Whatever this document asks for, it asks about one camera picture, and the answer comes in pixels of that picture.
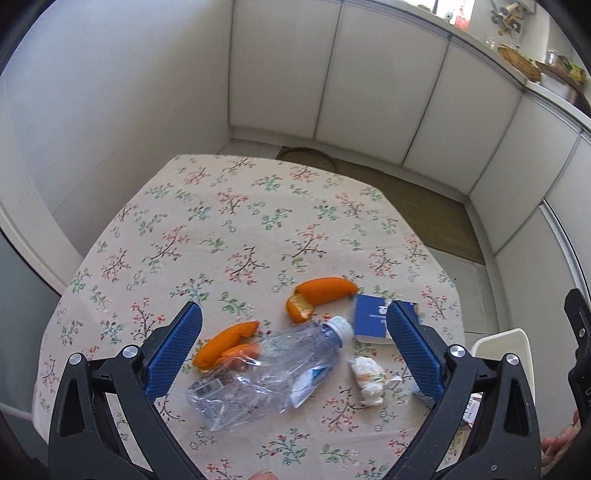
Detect round floor mat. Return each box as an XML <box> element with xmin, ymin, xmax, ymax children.
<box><xmin>279</xmin><ymin>147</ymin><xmax>339</xmax><ymax>175</ymax></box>

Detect snack bags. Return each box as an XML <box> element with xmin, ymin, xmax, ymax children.
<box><xmin>556</xmin><ymin>55</ymin><xmax>587</xmax><ymax>84</ymax></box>

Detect large woven floor mat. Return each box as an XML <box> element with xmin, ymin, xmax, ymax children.
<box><xmin>392</xmin><ymin>185</ymin><xmax>485</xmax><ymax>265</ymax></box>

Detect small blue box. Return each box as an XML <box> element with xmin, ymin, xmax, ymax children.
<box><xmin>353</xmin><ymin>295</ymin><xmax>421</xmax><ymax>344</ymax></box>

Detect white tissue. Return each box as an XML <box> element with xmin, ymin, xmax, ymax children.
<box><xmin>348</xmin><ymin>356</ymin><xmax>402</xmax><ymax>407</ymax></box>

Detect narrow white cabinet door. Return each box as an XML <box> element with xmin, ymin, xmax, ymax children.
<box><xmin>468</xmin><ymin>88</ymin><xmax>583</xmax><ymax>253</ymax></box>

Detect person's right hand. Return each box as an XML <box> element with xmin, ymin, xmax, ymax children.
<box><xmin>541</xmin><ymin>408</ymin><xmax>583</xmax><ymax>464</ymax></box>

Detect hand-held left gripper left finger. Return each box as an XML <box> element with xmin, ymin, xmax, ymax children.
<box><xmin>46</xmin><ymin>301</ymin><xmax>207</xmax><ymax>480</ymax></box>

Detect frosted glass sliding door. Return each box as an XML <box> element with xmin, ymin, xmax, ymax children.
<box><xmin>0</xmin><ymin>194</ymin><xmax>86</xmax><ymax>421</ymax></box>

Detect clear plastic bottle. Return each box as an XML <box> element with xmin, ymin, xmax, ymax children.
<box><xmin>185</xmin><ymin>316</ymin><xmax>355</xmax><ymax>432</ymax></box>

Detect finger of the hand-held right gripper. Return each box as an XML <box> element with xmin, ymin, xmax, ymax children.
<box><xmin>564</xmin><ymin>288</ymin><xmax>591</xmax><ymax>360</ymax></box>

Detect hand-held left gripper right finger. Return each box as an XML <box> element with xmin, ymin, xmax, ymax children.
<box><xmin>382</xmin><ymin>300</ymin><xmax>542</xmax><ymax>480</ymax></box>

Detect metal pot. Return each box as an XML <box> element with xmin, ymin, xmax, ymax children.
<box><xmin>538</xmin><ymin>60</ymin><xmax>585</xmax><ymax>104</ymax></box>

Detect wicker basket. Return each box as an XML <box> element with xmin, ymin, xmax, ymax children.
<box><xmin>498</xmin><ymin>44</ymin><xmax>542</xmax><ymax>84</ymax></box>

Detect orange peel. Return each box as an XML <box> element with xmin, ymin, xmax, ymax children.
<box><xmin>193</xmin><ymin>322</ymin><xmax>260</xmax><ymax>372</ymax></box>
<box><xmin>286</xmin><ymin>276</ymin><xmax>358</xmax><ymax>324</ymax></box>

